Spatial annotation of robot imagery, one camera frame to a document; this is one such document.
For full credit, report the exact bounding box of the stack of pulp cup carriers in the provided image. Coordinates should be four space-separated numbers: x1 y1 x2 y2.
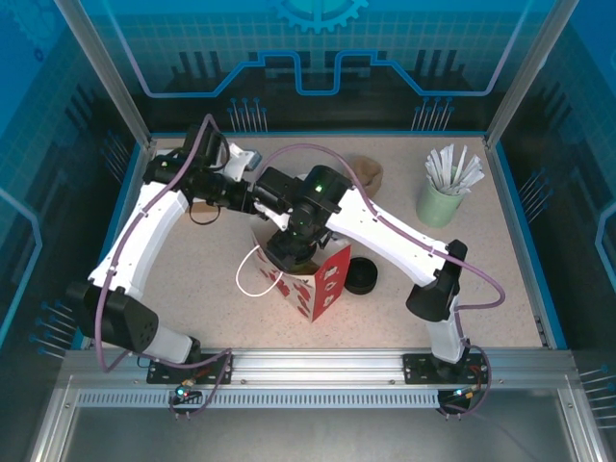
346 154 385 196

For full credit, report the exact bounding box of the green paper coffee cup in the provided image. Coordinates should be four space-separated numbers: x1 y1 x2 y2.
293 259 322 279

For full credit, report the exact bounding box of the red white paper gift bag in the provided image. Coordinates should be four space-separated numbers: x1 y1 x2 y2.
235 223 353 323

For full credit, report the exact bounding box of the stack of black cup lids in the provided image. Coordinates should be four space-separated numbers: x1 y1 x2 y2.
344 257 380 295

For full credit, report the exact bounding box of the pale green straw holder cup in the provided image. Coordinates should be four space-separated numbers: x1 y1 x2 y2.
416 177 471 228

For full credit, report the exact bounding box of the thin black left gripper cable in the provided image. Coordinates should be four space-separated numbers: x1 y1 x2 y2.
188 204 221 227

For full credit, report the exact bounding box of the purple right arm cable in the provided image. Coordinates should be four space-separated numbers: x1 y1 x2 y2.
262 142 506 420

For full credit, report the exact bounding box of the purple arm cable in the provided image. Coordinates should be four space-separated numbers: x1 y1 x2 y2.
262 142 506 420
95 114 233 421

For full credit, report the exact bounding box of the aluminium frame post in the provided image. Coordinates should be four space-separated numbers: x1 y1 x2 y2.
53 0 156 148
484 0 578 150

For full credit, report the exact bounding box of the aluminium mounting rail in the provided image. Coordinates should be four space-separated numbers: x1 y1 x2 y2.
62 346 577 389

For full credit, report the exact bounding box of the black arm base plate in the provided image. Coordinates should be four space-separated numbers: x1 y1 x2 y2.
402 352 488 385
146 352 236 386

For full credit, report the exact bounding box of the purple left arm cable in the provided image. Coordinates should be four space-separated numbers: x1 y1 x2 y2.
95 114 233 421

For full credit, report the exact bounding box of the slotted grey cable duct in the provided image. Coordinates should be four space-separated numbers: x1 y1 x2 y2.
75 388 443 411

